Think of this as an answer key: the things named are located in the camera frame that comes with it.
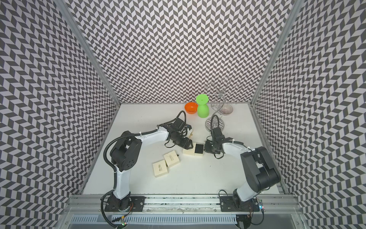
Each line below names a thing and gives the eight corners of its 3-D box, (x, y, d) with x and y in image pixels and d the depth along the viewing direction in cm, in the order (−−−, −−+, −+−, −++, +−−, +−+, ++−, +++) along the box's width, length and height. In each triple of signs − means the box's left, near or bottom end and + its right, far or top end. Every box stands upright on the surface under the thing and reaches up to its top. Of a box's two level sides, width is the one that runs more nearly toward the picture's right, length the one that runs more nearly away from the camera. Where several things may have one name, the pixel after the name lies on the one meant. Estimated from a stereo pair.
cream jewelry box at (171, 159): (168, 169, 86) (168, 167, 83) (163, 158, 90) (162, 155, 87) (180, 162, 88) (179, 160, 85) (174, 152, 93) (173, 149, 90)
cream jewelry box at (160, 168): (155, 178, 83) (154, 176, 80) (153, 165, 88) (152, 163, 85) (168, 173, 84) (168, 171, 81) (166, 161, 89) (165, 159, 86)
